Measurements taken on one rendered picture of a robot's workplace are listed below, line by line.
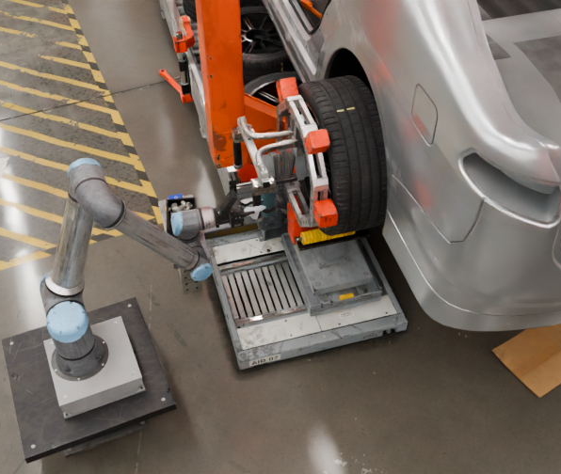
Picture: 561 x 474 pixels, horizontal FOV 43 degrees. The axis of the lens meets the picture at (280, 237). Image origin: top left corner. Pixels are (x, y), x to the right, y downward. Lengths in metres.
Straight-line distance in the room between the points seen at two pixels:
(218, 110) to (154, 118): 1.49
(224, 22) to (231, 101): 0.40
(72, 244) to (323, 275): 1.27
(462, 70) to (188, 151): 2.58
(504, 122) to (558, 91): 1.31
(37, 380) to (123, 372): 0.39
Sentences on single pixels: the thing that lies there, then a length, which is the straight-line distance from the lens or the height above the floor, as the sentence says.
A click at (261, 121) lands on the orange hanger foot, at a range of 3.46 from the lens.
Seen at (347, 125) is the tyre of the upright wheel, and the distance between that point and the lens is 2.81.
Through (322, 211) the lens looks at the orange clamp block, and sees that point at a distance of 2.82.
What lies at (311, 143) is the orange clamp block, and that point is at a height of 1.14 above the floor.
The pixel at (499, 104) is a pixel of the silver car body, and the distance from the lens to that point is 2.12.
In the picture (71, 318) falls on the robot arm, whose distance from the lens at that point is 2.85.
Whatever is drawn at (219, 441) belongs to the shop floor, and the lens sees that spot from 3.23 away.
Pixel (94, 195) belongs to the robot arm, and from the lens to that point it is 2.50.
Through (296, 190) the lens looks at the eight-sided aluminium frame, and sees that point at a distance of 3.29.
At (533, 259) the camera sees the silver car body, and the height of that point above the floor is 1.25.
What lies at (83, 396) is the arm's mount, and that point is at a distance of 2.96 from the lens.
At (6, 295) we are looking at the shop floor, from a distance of 3.92.
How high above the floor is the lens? 2.86
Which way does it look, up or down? 47 degrees down
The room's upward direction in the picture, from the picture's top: straight up
